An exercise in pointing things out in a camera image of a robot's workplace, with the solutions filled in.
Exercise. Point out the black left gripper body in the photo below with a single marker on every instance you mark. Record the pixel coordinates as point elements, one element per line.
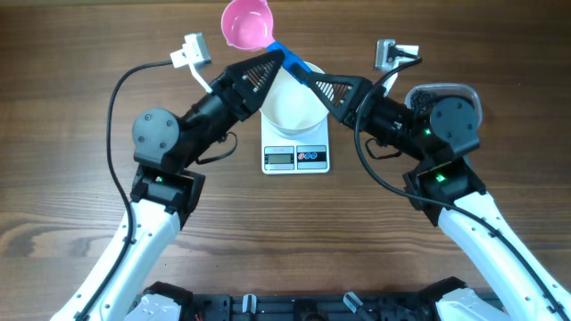
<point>235,93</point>

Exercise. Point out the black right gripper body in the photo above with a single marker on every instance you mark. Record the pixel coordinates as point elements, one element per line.
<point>358,102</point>

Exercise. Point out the pink scoop blue handle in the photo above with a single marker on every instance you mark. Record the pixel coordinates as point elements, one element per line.
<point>248,25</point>

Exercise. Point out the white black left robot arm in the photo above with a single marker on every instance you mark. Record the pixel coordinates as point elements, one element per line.
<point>164,192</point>

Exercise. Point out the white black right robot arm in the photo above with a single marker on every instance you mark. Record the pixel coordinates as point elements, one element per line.
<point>437,125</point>

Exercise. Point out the white bowl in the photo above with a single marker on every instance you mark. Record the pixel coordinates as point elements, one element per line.
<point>291,107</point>

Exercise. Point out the white digital kitchen scale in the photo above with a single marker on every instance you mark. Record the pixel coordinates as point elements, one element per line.
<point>304,153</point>

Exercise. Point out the black beans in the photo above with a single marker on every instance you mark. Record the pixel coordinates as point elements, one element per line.
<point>421,101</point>

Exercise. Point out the clear plastic container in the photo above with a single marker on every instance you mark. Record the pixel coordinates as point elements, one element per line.
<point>442,90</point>

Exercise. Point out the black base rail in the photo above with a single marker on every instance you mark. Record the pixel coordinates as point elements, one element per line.
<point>348,307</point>

